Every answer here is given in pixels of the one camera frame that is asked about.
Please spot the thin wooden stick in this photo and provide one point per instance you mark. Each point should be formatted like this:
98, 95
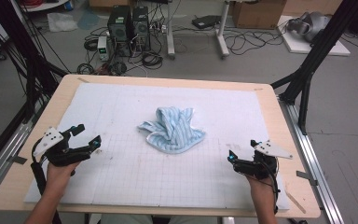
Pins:
295, 202

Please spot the black tape strip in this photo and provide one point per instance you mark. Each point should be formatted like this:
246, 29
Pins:
18, 160

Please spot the black frame stand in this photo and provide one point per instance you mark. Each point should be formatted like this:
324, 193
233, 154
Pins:
28, 62
317, 53

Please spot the aluminium rail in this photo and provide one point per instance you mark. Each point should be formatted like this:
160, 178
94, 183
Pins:
313, 168
3, 158

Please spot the person's left hand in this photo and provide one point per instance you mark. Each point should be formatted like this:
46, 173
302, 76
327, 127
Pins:
57, 179

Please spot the white foam mat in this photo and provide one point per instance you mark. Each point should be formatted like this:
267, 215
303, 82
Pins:
121, 174

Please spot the large cardboard box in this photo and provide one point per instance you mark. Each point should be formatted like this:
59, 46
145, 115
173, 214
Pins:
258, 14

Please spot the clear plastic bag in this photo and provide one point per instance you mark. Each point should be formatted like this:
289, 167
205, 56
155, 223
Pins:
60, 22

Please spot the large black computer tower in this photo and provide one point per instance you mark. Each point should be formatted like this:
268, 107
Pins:
119, 31

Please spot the grey headset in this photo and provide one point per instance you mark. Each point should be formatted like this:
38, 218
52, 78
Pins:
313, 25

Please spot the white desk leg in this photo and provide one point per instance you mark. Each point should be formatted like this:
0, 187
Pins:
222, 34
170, 31

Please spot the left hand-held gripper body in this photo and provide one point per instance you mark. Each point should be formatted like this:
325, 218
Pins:
63, 155

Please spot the white floor board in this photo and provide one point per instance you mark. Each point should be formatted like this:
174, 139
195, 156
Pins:
298, 46

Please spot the slim black computer tower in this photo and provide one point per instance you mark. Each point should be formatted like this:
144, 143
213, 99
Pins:
141, 28

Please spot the flat black device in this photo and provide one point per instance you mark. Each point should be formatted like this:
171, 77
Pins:
205, 21

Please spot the light blue striped towel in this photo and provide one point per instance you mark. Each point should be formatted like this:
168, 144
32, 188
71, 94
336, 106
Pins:
171, 133

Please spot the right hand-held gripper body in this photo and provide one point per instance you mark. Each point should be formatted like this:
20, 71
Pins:
256, 168

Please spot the person's right hand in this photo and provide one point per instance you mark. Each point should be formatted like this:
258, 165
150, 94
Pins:
261, 188

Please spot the grey tape strip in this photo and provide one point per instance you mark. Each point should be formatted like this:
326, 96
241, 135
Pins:
306, 176

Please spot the grey bench power supply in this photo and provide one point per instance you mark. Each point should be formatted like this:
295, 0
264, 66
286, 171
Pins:
103, 48

